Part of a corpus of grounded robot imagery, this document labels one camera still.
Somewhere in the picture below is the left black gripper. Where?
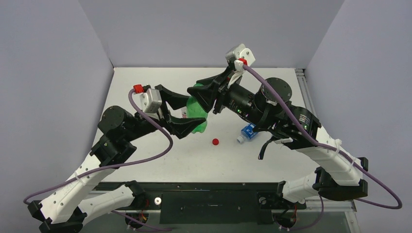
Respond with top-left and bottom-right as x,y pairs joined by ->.
123,86 -> 206,142

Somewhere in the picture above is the green plastic bottle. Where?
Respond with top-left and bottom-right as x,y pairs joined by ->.
186,96 -> 208,133

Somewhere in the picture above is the red bottle cap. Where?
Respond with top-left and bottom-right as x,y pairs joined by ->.
212,138 -> 219,146

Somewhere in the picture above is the red label clear bottle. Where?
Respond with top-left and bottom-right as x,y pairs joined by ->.
181,107 -> 187,118

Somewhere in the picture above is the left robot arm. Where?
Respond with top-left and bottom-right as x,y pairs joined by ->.
24,85 -> 206,233

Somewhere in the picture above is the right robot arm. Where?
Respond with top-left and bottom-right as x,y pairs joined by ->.
187,70 -> 368,207

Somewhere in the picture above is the blue label small bottle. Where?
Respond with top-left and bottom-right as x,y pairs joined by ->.
237,123 -> 258,144

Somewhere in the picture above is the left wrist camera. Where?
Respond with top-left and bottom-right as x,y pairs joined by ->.
133,84 -> 162,119

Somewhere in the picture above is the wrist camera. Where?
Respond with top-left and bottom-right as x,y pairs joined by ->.
225,43 -> 256,88
133,84 -> 162,119

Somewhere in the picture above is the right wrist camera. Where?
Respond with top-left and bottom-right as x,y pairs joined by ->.
225,43 -> 256,88

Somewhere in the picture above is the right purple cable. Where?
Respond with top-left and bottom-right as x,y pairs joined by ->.
243,64 -> 403,210

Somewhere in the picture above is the purple cable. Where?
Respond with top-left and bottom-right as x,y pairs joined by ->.
23,89 -> 174,205
243,64 -> 403,210

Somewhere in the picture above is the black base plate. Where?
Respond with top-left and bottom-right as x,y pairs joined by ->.
106,182 -> 307,226

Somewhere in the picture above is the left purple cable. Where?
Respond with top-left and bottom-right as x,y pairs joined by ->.
23,89 -> 174,205

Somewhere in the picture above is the aluminium frame rail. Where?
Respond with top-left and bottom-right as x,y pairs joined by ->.
295,68 -> 361,233

